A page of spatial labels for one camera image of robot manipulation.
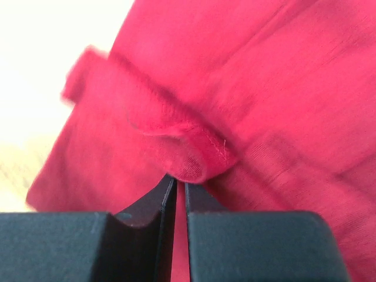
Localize dark red t shirt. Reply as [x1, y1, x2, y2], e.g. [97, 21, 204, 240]
[26, 1, 375, 281]

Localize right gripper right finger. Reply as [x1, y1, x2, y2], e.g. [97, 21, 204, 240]
[185, 184, 350, 281]

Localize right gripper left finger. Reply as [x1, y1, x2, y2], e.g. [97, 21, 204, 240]
[1, 176, 177, 281]

